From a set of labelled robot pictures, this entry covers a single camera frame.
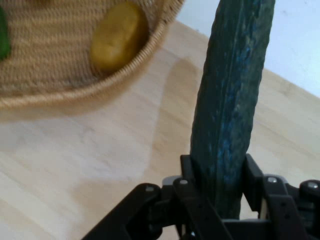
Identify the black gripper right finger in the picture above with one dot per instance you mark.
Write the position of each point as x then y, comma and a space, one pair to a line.
280, 202

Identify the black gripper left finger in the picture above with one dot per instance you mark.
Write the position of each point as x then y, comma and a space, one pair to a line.
172, 210

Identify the dark green cucumber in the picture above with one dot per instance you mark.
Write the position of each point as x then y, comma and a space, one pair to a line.
230, 105

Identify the yellow-brown potato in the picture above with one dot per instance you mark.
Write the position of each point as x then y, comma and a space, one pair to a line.
117, 37

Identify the woven wicker basket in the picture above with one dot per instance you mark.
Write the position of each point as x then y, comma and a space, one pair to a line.
62, 52

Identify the green vegetable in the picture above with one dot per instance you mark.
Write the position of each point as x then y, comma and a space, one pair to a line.
3, 35

